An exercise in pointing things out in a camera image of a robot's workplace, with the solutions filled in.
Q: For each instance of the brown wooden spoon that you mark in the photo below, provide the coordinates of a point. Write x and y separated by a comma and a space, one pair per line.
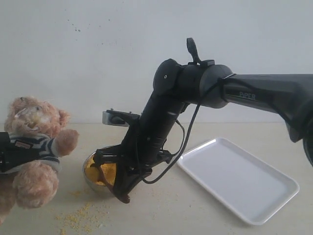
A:
123, 198

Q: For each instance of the yellow millet grains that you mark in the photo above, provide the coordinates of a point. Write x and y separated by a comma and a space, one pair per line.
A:
100, 175

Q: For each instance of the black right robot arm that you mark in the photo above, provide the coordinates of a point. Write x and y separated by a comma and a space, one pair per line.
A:
207, 84

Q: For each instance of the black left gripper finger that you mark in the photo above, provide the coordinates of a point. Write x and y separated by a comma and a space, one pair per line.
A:
12, 156

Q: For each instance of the white rectangular plastic tray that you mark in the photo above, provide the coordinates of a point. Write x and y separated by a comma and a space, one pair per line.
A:
250, 188

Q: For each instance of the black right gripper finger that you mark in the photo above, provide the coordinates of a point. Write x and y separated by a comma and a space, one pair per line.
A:
134, 176
122, 169

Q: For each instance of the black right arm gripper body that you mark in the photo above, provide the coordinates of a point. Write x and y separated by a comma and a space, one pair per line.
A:
141, 148

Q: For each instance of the beige teddy bear striped sweater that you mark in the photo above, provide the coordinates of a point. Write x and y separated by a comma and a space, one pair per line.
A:
34, 139

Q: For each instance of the steel bowl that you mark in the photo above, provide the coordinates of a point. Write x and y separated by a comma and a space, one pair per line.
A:
97, 188

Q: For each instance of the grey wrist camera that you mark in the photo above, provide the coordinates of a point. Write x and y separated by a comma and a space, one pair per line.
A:
118, 118

